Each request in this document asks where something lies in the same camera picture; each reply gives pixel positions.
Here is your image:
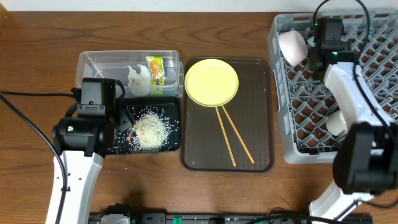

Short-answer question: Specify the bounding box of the rice food waste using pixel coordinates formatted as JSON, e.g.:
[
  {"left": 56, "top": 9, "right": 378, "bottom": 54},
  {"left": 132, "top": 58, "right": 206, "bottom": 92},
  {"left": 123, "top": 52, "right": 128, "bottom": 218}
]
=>
[{"left": 107, "top": 106, "right": 180, "bottom": 154}]

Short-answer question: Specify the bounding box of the white tissue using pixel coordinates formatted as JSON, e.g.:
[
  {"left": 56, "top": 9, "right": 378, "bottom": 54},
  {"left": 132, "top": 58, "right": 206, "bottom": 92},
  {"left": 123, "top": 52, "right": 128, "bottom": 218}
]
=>
[{"left": 127, "top": 65, "right": 151, "bottom": 96}]

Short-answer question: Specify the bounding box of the green snack wrapper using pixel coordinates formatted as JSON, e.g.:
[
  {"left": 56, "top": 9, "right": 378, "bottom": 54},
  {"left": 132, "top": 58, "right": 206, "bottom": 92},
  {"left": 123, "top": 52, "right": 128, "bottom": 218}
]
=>
[{"left": 146, "top": 55, "right": 165, "bottom": 86}]

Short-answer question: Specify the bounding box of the yellow plate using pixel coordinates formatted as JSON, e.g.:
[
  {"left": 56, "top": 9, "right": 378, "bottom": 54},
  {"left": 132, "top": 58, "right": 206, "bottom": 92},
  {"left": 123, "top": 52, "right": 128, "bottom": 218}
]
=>
[{"left": 185, "top": 58, "right": 239, "bottom": 107}]

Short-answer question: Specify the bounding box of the wooden chopstick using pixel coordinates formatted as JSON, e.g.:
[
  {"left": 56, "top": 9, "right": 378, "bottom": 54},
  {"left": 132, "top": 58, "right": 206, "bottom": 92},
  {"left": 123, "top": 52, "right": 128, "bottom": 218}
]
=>
[
  {"left": 221, "top": 105, "right": 255, "bottom": 164},
  {"left": 215, "top": 107, "right": 236, "bottom": 167}
]

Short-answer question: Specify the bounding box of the pink bowl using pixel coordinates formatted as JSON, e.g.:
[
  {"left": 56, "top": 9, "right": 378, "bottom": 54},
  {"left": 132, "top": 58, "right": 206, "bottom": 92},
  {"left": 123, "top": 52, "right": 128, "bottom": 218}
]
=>
[{"left": 278, "top": 30, "right": 308, "bottom": 66}]

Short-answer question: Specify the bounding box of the cream white cup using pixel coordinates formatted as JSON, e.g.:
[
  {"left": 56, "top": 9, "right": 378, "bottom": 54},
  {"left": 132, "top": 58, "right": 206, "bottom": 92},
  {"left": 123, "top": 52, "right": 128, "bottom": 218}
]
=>
[{"left": 326, "top": 110, "right": 347, "bottom": 136}]

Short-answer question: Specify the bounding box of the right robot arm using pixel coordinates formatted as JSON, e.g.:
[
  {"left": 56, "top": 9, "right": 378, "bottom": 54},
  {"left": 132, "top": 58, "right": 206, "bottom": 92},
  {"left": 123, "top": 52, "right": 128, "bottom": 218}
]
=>
[{"left": 309, "top": 18, "right": 397, "bottom": 222}]

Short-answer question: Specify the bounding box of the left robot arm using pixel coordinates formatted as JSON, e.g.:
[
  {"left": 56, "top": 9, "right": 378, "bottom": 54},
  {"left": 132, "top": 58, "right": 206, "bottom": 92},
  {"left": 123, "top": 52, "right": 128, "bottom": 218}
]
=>
[{"left": 46, "top": 78, "right": 134, "bottom": 223}]

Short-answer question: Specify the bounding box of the black waste tray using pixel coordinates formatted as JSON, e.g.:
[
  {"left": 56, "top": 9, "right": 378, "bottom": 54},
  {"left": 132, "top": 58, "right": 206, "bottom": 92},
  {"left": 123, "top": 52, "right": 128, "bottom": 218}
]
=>
[{"left": 105, "top": 96, "right": 181, "bottom": 155}]

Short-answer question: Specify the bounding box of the grey dishwasher rack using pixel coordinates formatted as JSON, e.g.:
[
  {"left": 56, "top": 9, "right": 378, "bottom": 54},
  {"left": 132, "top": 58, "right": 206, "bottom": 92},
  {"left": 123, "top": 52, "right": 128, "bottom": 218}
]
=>
[{"left": 267, "top": 10, "right": 397, "bottom": 164}]

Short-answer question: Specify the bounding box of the clear plastic bin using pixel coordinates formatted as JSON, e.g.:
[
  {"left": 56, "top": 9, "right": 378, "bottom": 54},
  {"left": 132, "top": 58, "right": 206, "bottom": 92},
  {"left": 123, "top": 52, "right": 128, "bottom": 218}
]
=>
[{"left": 75, "top": 50, "right": 184, "bottom": 98}]

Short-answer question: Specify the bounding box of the brown serving tray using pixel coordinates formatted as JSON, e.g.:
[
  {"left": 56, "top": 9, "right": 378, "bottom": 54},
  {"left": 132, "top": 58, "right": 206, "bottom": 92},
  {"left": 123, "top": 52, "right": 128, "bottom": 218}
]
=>
[{"left": 180, "top": 57, "right": 274, "bottom": 173}]

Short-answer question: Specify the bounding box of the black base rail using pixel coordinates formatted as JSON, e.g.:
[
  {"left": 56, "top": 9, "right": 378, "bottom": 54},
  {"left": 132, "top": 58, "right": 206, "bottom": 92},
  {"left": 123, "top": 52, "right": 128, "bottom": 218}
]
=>
[{"left": 88, "top": 203, "right": 311, "bottom": 224}]

